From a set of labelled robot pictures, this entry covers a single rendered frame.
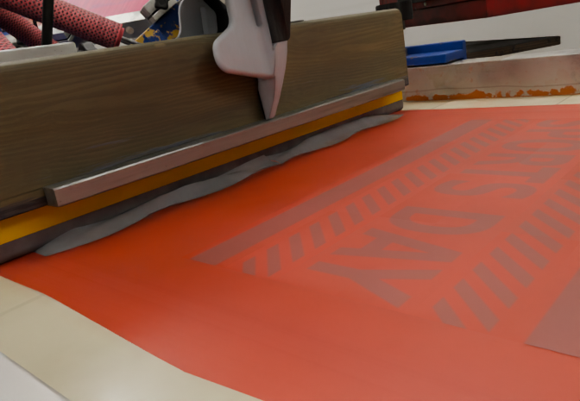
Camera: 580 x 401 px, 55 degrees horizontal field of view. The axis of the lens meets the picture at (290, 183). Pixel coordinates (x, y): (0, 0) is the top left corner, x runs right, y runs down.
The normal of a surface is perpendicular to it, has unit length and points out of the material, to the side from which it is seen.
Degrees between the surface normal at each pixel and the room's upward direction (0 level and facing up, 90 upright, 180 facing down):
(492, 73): 90
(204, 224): 0
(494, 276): 0
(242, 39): 84
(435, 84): 90
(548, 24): 90
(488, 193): 0
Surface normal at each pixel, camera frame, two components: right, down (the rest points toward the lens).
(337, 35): 0.74, 0.05
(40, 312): -0.15, -0.95
